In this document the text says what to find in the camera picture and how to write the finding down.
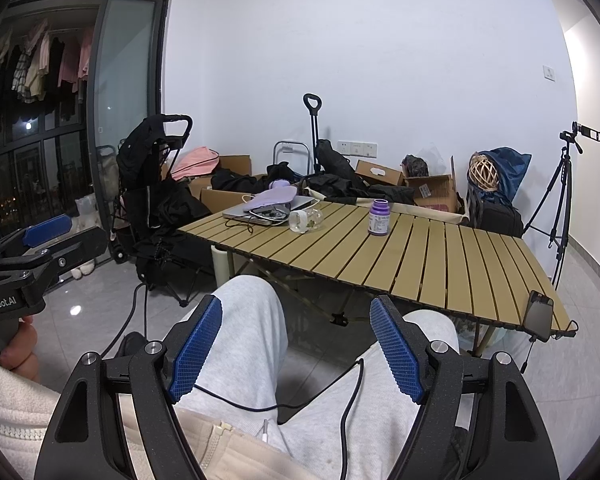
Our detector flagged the person's left hand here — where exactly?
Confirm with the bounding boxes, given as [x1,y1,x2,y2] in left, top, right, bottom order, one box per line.
[0,315,40,382]

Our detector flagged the folding chair frame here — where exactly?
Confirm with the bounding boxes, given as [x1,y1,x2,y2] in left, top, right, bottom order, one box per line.
[272,140,313,176]

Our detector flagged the grey sweatpants legs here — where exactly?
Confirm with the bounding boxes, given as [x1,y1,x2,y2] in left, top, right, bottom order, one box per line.
[174,274,462,480]

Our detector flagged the open cardboard box right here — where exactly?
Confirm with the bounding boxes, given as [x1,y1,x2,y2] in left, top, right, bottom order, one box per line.
[402,155,464,214]

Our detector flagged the camera on tripod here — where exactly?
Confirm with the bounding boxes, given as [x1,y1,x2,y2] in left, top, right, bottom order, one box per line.
[559,122,600,154]

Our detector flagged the wall light switch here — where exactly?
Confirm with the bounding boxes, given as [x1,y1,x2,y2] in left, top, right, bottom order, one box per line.
[543,65,556,81]

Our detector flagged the cardboard box left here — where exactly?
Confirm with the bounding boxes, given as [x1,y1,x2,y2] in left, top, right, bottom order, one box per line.
[188,155,263,214]

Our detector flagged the silver laptop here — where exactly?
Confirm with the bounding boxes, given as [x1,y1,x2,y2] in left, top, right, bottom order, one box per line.
[222,196,316,226]

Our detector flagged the cream jacket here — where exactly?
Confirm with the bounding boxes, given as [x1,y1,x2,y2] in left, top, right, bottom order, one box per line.
[0,367,315,479]

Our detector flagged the blue backpack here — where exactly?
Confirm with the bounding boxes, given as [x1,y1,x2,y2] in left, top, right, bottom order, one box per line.
[466,148,532,237]

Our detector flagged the black clothes pile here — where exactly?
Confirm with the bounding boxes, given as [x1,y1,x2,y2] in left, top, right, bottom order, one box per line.
[210,138,416,206]

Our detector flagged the wall power outlet strip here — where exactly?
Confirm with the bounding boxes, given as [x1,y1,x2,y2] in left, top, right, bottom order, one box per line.
[337,140,378,158]

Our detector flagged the sliding glass door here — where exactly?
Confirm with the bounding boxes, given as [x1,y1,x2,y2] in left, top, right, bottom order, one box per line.
[86,0,168,232]

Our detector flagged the cardboard box with handle hole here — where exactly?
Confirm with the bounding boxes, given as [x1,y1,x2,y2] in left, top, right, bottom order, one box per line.
[355,159,404,186]

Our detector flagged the purple pill bottle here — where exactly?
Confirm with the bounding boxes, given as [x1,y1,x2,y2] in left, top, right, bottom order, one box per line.
[368,198,391,236]

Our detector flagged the black smartphone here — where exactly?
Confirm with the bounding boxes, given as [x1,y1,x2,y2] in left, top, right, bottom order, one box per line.
[522,290,554,342]

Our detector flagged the pink bag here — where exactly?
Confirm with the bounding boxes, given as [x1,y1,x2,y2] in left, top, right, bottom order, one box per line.
[170,146,220,181]

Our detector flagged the black camera tripod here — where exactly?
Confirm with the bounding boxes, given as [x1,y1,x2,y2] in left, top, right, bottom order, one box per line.
[522,141,572,288]

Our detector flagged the lavender pouch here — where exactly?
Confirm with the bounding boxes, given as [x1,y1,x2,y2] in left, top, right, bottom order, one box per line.
[244,180,298,211]

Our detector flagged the hanging clothes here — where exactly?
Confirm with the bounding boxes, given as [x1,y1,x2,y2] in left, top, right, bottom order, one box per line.
[0,18,94,124]

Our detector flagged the wicker ball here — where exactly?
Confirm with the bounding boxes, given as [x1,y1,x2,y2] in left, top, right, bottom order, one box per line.
[468,153,498,193]

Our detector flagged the clear plastic jar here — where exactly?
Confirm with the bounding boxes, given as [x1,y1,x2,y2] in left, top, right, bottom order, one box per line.
[288,208,323,234]

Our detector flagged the black trolley handle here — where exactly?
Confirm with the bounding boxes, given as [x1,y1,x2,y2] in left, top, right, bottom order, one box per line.
[302,93,322,174]

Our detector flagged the black stroller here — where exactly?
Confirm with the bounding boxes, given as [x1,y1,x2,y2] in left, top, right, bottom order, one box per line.
[111,114,212,307]

